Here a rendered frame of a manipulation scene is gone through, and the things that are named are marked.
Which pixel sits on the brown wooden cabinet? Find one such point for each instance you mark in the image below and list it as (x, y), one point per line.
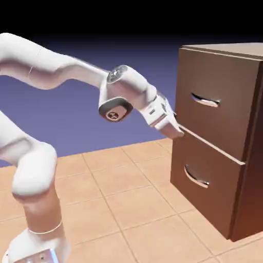
(252, 164)

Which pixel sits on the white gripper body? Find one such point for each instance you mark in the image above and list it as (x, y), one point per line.
(168, 125)

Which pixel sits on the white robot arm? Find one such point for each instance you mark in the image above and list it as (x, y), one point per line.
(121, 90)

